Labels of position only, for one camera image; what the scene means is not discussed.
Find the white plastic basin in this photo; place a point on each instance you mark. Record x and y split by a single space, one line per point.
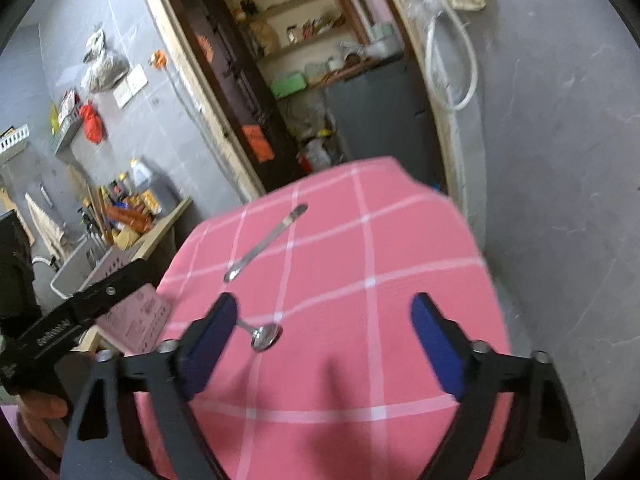
70 270

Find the grey cabinet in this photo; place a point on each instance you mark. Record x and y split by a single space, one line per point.
380 110

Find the orange wall plug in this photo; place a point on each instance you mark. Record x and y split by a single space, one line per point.
159 58

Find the grey wall rack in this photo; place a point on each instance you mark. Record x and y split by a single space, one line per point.
67 135

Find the orange door sticker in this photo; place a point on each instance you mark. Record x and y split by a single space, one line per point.
257 142

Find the beige hanging towel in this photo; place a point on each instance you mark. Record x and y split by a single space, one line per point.
47 225

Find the white plastic bag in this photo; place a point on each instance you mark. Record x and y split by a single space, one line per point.
315 155

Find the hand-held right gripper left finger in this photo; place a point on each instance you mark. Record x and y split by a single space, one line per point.
207 350

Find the green box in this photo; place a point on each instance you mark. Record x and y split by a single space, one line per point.
288 85

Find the pink checkered tablecloth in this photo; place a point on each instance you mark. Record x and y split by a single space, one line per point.
400 240

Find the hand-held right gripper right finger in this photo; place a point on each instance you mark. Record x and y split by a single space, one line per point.
440 355

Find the small steel spoon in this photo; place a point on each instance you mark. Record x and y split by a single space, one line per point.
266 337

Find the clear bag of dried goods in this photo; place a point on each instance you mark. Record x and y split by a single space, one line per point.
105 70

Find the red packet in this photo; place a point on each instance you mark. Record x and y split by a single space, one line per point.
69 105

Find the wooden door frame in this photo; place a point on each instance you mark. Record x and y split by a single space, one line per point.
210 110

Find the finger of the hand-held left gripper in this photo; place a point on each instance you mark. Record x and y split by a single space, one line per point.
112 287

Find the wooden shelf unit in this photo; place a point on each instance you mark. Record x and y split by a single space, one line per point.
310 42

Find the yellow packet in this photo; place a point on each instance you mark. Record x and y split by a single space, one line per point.
54 120

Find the white wall rack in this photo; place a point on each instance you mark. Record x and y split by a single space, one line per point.
12 140

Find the pink perforated basket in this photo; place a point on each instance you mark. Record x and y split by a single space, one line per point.
140 317

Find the white wall socket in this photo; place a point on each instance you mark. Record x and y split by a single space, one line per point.
131 85

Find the person's left hand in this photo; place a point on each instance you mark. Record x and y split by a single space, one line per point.
42 405

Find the orange snack packet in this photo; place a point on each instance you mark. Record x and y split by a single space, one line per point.
132 217

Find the dark wooden door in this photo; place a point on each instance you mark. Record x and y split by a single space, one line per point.
225 60

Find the red plastic bag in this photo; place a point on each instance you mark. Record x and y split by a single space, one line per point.
92 125

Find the long thin steel spoon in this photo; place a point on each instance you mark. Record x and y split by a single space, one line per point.
265 245

